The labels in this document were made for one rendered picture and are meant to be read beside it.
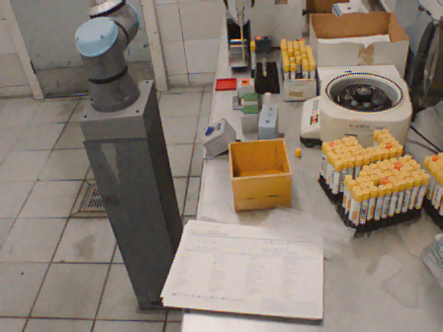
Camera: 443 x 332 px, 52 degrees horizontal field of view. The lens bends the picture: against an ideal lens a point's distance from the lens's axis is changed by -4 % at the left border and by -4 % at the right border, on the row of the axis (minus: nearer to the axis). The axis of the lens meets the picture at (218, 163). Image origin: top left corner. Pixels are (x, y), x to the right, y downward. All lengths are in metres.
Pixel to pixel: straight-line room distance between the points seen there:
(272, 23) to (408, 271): 1.06
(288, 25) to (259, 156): 0.72
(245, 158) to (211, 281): 0.34
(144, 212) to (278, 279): 0.74
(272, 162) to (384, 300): 0.44
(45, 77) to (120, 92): 2.24
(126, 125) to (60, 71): 2.19
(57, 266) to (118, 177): 0.92
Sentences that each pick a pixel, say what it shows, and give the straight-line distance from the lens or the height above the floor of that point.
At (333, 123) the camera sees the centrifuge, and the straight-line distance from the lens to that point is 1.19.
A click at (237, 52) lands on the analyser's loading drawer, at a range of 1.66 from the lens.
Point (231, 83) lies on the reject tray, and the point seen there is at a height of 0.88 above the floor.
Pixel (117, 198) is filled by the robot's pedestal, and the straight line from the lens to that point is 1.54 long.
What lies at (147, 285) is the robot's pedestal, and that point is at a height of 0.18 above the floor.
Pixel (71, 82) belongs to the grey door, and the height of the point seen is 0.12.
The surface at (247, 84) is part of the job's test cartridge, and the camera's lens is 1.39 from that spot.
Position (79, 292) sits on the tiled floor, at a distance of 2.17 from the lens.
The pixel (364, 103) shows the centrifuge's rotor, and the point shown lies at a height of 0.98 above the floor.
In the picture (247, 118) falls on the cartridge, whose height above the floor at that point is 0.93.
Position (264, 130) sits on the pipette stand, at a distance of 1.17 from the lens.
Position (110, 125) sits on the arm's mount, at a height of 0.92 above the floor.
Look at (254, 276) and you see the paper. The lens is 0.94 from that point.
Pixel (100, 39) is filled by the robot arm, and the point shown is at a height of 1.16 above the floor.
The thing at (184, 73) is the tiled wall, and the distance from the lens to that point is 3.35.
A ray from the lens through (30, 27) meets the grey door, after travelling 3.43.
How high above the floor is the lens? 1.63
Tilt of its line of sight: 39 degrees down
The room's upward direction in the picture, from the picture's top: 7 degrees counter-clockwise
